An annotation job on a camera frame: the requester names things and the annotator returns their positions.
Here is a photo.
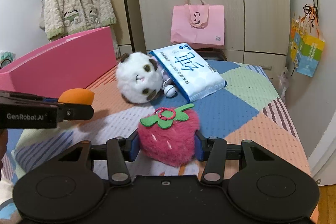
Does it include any pink strawberry plush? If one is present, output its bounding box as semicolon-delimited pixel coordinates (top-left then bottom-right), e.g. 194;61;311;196
137;103;200;167

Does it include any orange makeup sponge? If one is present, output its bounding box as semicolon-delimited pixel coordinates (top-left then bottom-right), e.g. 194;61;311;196
58;88;95;105

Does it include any teal tote bag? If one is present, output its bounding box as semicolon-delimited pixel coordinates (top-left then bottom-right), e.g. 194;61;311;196
0;51;15;69

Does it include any colourful patchwork table cloth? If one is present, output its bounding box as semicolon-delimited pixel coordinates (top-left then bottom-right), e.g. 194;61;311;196
4;60;320;224

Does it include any large blue white tissue pack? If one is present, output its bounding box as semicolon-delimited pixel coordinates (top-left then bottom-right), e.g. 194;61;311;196
149;43;227;102

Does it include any pink cardboard shoe box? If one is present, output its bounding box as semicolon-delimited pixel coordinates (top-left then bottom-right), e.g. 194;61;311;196
1;27;117;98

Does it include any white panda plush ball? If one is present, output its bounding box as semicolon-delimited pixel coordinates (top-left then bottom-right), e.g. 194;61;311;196
116;52;163;104

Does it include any black suitcase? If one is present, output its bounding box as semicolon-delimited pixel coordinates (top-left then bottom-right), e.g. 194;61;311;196
195;48;227;61

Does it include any pink paper shopping bag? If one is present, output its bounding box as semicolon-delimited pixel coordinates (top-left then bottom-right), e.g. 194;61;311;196
170;0;225;49

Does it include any white green knitted cardigan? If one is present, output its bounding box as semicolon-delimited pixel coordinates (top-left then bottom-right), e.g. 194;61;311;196
44;0;117;41

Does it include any colourful hanging gift bag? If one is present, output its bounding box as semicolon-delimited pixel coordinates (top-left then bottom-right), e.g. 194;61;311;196
289;0;325;77

